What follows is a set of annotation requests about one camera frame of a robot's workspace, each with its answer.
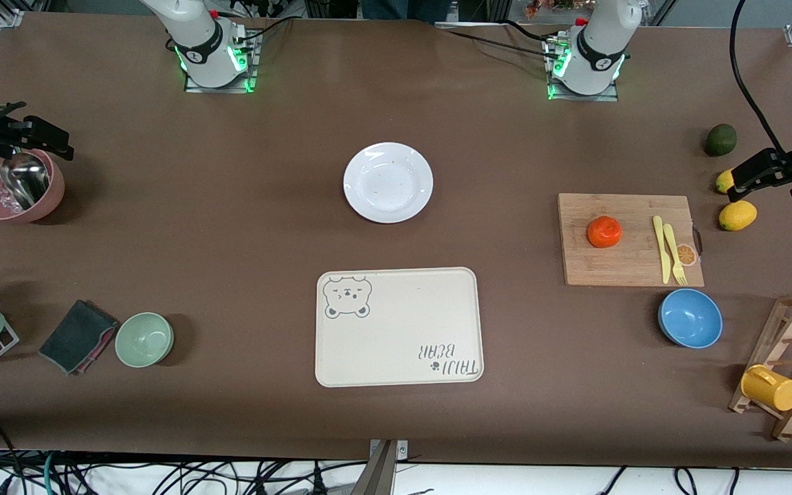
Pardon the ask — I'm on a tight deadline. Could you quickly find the yellow mug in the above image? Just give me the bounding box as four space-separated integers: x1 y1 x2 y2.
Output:
740 364 792 412

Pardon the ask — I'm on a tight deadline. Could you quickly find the metal scoop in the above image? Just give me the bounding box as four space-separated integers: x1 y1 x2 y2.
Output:
0 153 51 210

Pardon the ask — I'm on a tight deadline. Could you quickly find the bamboo cutting board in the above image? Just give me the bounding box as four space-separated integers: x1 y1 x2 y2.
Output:
558 193 705 287

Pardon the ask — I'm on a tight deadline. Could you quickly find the black base cable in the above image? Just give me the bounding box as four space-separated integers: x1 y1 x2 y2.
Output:
231 15 295 53
437 21 563 60

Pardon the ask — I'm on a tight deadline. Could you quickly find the wooden mug rack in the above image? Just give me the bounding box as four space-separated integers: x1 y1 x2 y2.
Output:
728 291 792 442

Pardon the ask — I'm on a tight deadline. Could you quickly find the pink folded cloth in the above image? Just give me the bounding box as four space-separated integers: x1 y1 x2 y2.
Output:
80 324 120 374

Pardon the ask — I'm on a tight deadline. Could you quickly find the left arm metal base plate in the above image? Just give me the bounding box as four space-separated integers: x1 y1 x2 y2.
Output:
544 34 620 102

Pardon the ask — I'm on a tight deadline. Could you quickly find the blue bowl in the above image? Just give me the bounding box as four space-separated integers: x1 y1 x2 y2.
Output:
658 288 723 349

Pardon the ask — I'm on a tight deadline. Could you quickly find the yellow plastic knife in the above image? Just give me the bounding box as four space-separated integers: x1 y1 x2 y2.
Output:
652 215 672 285

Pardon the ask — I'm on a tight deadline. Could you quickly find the metal table bracket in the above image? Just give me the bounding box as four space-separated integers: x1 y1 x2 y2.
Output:
351 439 410 495

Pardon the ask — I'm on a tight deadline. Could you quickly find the person in blue jeans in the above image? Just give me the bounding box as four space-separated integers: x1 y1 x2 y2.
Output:
360 0 453 23

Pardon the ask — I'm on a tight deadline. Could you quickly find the dark green avocado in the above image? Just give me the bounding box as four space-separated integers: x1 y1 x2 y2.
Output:
705 124 738 157

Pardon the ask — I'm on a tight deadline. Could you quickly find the orange mandarin fruit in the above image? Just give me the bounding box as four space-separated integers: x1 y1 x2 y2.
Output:
587 216 623 248

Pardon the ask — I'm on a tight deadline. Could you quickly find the cream tray with bear print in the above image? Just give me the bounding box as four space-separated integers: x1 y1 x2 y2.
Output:
315 267 485 388

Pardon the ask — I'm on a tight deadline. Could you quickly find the yellow plastic fork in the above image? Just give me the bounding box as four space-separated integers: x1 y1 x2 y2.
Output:
663 223 688 286

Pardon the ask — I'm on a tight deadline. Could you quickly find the white round plate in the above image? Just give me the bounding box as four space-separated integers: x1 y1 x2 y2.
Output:
343 142 434 224

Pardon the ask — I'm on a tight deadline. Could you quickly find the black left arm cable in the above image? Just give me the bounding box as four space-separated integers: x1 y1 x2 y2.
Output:
729 0 792 155

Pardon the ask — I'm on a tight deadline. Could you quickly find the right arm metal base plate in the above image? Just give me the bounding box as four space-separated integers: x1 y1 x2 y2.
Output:
184 31 260 94

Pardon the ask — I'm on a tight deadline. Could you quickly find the black left base cable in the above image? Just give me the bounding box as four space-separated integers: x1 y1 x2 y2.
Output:
437 21 563 60

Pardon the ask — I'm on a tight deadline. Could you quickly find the pale green bowl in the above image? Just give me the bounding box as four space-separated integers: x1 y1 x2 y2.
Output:
115 312 175 369

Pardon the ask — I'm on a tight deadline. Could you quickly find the black right base cable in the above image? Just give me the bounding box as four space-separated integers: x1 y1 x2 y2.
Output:
231 15 295 53

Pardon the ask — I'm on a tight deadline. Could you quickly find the dark grey folded cloth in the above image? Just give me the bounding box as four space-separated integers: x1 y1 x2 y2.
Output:
38 299 120 375

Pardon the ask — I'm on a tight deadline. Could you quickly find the pink bowl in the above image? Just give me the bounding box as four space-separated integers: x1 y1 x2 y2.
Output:
0 148 65 224

